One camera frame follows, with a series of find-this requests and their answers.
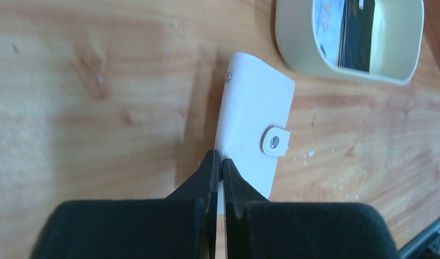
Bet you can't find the black card in tray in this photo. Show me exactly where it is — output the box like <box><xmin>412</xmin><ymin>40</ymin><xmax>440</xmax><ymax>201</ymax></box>
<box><xmin>338</xmin><ymin>0</ymin><xmax>375</xmax><ymax>73</ymax></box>

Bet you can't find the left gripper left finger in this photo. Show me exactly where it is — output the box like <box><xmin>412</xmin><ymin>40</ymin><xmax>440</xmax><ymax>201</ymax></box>
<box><xmin>30</xmin><ymin>150</ymin><xmax>219</xmax><ymax>258</ymax></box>

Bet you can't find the white leather card holder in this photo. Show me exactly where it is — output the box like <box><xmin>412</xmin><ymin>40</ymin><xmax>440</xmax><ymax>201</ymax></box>
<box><xmin>214</xmin><ymin>52</ymin><xmax>295</xmax><ymax>198</ymax></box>

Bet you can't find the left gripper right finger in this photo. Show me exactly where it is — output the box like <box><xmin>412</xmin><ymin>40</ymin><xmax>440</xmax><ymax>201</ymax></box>
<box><xmin>222</xmin><ymin>159</ymin><xmax>399</xmax><ymax>258</ymax></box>

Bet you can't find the beige oval tray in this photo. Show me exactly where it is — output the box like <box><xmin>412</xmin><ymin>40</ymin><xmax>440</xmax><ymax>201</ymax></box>
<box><xmin>275</xmin><ymin>0</ymin><xmax>424</xmax><ymax>85</ymax></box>

